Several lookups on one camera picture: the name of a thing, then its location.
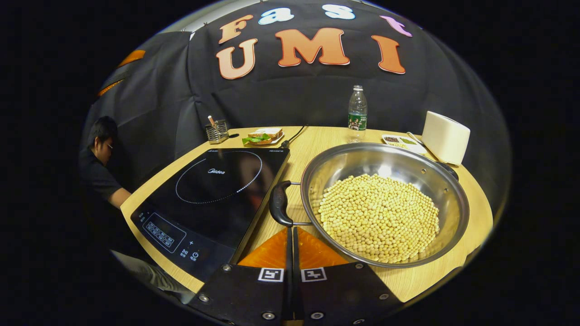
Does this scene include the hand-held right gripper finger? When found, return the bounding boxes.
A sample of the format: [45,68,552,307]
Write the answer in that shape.
[188,226,294,326]
[294,226,404,326]

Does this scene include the pile of yellow soybeans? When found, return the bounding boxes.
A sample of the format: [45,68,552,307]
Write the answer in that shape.
[318,174,440,264]

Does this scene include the black induction cooktop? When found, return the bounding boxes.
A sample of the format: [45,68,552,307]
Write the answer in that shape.
[130,147,290,282]

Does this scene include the stainless steel pot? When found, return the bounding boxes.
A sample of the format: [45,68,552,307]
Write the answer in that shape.
[269,143,470,268]

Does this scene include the small white plate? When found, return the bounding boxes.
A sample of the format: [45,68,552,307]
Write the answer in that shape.
[245,131,286,146]

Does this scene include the sandwich with lettuce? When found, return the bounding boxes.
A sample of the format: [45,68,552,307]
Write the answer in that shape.
[242,128,283,145]

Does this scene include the grey cloth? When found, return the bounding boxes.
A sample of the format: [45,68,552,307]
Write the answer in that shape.
[111,249,196,305]

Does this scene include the clear plastic water bottle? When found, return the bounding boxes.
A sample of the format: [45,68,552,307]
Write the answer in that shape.
[348,85,368,143]

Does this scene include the white divided dish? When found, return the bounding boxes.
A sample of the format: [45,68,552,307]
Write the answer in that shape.
[382,134,427,154]

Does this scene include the black backdrop cloth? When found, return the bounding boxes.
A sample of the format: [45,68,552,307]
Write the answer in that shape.
[82,0,512,218]

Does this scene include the white toaster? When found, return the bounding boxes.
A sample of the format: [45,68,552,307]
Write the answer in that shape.
[421,111,471,166]

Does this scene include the black power cable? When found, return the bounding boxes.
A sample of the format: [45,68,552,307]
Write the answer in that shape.
[281,124,309,149]

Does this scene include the wire mesh holder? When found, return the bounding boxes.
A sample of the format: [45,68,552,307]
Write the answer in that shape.
[205,120,230,144]

